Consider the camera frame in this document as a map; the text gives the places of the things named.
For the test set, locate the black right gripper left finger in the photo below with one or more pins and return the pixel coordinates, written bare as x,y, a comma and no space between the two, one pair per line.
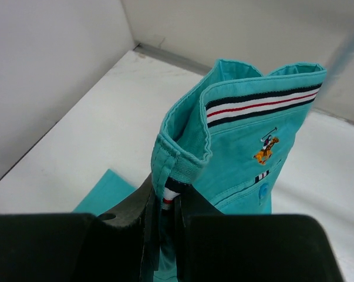
118,245

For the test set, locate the teal trousers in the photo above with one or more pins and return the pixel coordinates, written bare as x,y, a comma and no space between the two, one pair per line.
228,138

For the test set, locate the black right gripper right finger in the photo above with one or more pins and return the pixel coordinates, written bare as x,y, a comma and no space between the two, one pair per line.
212,246

